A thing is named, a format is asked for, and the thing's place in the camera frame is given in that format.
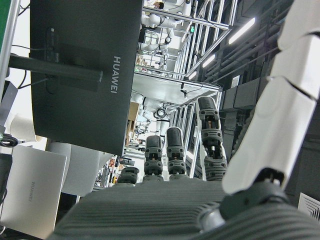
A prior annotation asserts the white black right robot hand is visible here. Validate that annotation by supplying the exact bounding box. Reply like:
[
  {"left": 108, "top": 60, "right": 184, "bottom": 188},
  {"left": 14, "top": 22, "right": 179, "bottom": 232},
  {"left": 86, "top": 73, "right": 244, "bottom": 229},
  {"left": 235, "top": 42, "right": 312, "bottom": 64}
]
[{"left": 49, "top": 0, "right": 320, "bottom": 240}]

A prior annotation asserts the brown cardboard box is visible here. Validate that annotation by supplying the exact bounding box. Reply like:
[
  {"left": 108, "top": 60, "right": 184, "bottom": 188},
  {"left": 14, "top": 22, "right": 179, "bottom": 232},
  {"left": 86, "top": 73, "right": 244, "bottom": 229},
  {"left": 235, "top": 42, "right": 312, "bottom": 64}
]
[{"left": 126, "top": 101, "right": 141, "bottom": 146}]

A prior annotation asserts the large white paper roll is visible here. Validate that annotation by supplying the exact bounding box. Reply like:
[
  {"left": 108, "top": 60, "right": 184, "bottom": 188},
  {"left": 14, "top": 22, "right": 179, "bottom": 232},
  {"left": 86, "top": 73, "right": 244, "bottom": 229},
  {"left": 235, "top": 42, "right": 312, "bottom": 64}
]
[{"left": 46, "top": 141, "right": 114, "bottom": 197}]

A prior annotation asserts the white humanoid robot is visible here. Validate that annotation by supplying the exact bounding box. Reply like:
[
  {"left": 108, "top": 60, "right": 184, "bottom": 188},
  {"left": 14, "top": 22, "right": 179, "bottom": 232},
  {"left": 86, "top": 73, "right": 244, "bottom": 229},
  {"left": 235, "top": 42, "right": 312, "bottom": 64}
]
[
  {"left": 141, "top": 12, "right": 185, "bottom": 55},
  {"left": 134, "top": 96, "right": 172, "bottom": 132}
]

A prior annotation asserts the black Huawei monitor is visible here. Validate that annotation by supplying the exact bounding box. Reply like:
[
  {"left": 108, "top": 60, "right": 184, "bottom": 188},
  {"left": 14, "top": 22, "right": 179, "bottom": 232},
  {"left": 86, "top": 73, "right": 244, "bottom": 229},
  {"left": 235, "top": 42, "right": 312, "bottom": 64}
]
[{"left": 29, "top": 0, "right": 145, "bottom": 157}]

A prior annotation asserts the silver Huawei laptop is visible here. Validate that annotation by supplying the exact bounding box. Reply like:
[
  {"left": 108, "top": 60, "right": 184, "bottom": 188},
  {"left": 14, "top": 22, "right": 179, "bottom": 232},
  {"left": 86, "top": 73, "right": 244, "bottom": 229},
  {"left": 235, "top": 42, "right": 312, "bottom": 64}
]
[{"left": 0, "top": 144, "right": 68, "bottom": 234}]

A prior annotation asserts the white ceiling air vent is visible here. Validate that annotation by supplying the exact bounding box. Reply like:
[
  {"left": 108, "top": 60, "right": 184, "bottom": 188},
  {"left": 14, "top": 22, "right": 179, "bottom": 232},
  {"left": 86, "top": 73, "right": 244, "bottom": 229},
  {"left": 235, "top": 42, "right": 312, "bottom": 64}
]
[{"left": 296, "top": 191, "right": 320, "bottom": 222}]

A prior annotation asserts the green conveyor belt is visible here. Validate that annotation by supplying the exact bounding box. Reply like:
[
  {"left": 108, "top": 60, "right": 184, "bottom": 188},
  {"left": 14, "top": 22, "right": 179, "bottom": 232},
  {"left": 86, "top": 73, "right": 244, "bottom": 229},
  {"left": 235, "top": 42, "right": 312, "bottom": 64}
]
[{"left": 0, "top": 0, "right": 15, "bottom": 59}]

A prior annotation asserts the coiled black cable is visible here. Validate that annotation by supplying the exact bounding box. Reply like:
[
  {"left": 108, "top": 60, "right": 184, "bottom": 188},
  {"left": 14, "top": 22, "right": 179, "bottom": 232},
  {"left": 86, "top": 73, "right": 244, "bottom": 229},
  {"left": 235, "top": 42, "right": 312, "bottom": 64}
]
[{"left": 0, "top": 133, "right": 19, "bottom": 149}]

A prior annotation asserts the black monitor cable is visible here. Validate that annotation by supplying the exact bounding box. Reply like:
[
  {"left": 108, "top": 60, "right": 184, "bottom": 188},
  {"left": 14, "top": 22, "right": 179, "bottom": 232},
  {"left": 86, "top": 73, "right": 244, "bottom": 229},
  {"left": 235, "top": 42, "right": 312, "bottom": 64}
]
[{"left": 11, "top": 44, "right": 49, "bottom": 90}]

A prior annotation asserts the aluminium conveyor rail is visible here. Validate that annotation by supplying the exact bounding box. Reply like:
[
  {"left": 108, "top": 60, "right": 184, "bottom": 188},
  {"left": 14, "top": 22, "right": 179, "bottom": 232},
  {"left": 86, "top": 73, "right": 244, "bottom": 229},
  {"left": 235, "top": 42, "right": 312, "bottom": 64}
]
[{"left": 0, "top": 0, "right": 21, "bottom": 96}]

